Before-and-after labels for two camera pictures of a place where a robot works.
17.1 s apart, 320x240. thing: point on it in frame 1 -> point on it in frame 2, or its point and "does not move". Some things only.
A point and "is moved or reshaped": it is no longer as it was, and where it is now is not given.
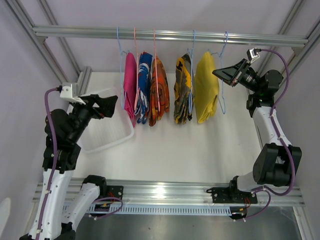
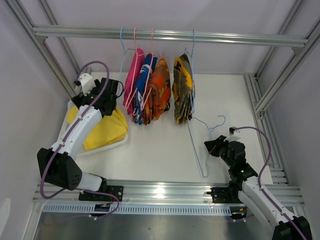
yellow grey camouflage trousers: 184,90 does not move
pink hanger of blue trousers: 137,67 -> 127,102
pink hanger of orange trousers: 158,101 -> 144,103
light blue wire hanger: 221,54 -> 210,136
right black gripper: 232,75 -> 213,145
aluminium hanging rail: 70,32 does not move
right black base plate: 227,195 does not move
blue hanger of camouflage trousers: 190,111 is moved or reshaped
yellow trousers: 206,87 -> 112,128
